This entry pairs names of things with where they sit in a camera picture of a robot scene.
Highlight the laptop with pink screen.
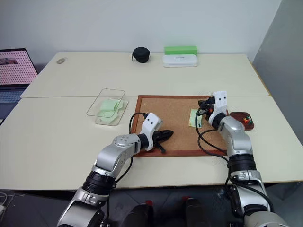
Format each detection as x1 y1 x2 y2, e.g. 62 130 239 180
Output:
0 48 39 105

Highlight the clear plastic box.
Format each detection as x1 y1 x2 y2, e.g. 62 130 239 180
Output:
86 88 130 126

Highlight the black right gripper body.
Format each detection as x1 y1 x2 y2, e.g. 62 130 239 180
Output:
200 96 216 120

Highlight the brown wooden tray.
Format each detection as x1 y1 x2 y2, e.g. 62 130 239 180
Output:
229 111 256 131

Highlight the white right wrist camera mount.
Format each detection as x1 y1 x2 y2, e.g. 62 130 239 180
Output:
207 90 229 124

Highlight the white cable bundle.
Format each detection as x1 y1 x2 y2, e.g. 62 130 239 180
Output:
0 188 23 215

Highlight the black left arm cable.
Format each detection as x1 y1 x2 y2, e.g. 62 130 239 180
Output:
104 112 149 227

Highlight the dark rounded shape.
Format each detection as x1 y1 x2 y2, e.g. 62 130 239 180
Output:
181 195 212 227
127 199 156 227

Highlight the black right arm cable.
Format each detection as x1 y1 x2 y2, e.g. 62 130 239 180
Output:
195 109 274 215

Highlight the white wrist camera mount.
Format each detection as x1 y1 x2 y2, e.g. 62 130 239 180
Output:
207 90 229 124
139 112 164 151

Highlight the white rectangular case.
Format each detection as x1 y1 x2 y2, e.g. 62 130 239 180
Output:
161 54 198 68

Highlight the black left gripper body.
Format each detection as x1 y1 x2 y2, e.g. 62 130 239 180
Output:
152 131 165 145

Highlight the green rectangular box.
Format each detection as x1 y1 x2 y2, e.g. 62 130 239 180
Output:
163 45 198 56

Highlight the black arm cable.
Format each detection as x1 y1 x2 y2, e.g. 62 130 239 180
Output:
104 112 149 227
195 109 274 215

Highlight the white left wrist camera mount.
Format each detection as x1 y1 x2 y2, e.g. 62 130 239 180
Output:
139 112 164 151

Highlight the green sticky note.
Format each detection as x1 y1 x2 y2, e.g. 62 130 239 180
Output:
99 99 122 112
188 108 204 129
96 109 120 120
116 100 128 112

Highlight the wood-framed cork board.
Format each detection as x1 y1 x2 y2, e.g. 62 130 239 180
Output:
131 95 232 158

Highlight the black round zip pouch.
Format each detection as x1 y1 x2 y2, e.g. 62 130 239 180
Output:
131 46 151 64

